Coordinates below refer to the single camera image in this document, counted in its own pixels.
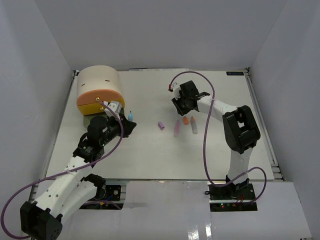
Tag yellow drawer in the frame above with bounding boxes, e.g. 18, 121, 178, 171
77, 98, 126, 116

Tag purple highlighter body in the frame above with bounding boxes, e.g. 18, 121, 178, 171
173, 119, 180, 137

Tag light blue highlighter body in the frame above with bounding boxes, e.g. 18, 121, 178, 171
127, 111, 134, 122

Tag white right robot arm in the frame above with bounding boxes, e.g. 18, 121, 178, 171
169, 80, 261, 200

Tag cream round drawer cabinet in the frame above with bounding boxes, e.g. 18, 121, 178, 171
77, 65, 124, 98

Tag orange top drawer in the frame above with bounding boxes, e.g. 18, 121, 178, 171
76, 89, 125, 106

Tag dark table corner label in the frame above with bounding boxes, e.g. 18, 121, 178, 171
226, 71, 244, 76

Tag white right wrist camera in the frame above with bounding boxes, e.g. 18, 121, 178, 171
168, 82, 181, 100

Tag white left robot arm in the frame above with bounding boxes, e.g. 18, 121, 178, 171
20, 114, 137, 240

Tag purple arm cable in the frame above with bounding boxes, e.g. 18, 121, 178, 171
169, 71, 267, 203
0, 101, 125, 238

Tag grey-green bottom drawer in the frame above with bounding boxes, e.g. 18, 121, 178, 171
83, 112, 108, 129

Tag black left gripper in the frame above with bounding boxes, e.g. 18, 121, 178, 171
100, 112, 137, 147

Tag purple highlighter cap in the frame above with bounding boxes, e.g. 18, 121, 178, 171
158, 121, 165, 130

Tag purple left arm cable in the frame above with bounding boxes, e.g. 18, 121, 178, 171
0, 101, 125, 238

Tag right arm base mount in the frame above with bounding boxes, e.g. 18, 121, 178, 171
204, 183, 258, 213

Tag orange highlighter cap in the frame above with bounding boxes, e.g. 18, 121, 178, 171
183, 116, 189, 125

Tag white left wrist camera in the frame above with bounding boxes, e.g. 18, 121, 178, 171
103, 101, 123, 117

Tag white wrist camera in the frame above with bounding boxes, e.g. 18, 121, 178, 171
103, 101, 123, 117
168, 82, 181, 100

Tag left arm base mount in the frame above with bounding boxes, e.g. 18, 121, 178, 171
80, 184, 123, 210

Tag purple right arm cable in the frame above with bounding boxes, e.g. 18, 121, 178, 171
169, 71, 267, 203

